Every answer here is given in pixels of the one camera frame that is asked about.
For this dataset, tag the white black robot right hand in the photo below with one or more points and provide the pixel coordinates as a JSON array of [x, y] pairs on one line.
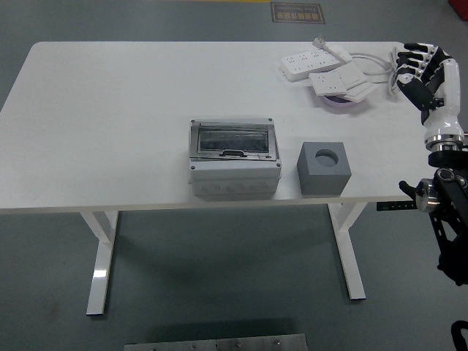
[[449, 95]]

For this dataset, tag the grey electrical box clear lid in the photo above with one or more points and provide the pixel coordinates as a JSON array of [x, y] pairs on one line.
[[234, 175]]

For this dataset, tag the red object at floor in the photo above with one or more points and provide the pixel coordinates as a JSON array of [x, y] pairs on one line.
[[460, 7]]

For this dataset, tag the purple round bowl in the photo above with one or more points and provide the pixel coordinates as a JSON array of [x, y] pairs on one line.
[[338, 104]]

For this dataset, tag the white power strip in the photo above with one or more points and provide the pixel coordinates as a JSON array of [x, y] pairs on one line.
[[311, 62]]

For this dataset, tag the grey block with round hole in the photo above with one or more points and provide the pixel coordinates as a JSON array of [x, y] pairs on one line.
[[321, 181]]

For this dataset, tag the brown floor sign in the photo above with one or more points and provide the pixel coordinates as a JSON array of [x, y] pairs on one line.
[[298, 12]]

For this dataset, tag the white table leg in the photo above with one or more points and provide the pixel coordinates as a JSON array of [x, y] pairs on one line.
[[100, 263], [352, 270]]

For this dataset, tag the grey metal plate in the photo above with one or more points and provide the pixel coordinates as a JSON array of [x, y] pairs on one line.
[[215, 343]]

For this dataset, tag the white switch panel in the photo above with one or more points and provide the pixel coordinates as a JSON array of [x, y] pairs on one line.
[[362, 93]]

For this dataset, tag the white wall socket panel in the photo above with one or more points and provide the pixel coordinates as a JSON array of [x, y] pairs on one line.
[[329, 83]]

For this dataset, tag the black bracket under table edge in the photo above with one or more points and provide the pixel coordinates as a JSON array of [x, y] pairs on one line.
[[395, 205]]

